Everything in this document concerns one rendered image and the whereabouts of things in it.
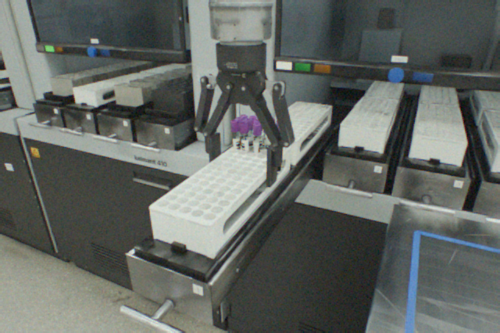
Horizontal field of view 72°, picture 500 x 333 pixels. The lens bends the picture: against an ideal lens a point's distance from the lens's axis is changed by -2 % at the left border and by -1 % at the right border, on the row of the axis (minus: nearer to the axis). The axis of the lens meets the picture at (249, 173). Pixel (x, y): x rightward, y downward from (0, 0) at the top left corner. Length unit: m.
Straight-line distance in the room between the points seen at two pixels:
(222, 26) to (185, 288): 0.35
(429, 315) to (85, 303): 1.42
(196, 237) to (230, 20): 0.29
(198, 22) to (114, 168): 0.53
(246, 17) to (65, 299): 1.45
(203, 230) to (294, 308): 0.69
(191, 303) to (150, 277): 0.07
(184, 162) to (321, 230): 0.41
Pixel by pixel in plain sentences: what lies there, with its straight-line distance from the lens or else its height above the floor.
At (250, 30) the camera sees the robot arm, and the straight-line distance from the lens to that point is 0.50.
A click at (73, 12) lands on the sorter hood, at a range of 1.26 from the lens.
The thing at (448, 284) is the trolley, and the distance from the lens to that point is 0.48.
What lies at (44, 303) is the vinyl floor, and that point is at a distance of 1.74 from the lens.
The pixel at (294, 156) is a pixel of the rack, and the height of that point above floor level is 0.83.
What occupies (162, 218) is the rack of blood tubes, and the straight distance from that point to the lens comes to 0.48.
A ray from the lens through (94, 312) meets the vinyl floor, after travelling 1.62.
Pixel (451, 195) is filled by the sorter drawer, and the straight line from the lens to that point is 0.81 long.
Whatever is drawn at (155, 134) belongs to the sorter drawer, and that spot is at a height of 0.78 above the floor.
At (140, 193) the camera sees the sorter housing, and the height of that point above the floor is 0.56.
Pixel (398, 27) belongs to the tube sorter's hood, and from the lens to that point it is 0.80.
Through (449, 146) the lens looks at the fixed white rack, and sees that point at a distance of 0.80.
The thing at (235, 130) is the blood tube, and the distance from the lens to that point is 0.64.
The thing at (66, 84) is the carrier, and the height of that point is 0.87.
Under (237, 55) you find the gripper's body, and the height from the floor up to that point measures 1.05.
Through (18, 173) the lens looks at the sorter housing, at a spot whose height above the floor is 0.49.
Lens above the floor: 1.11
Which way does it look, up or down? 26 degrees down
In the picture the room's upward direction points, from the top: straight up
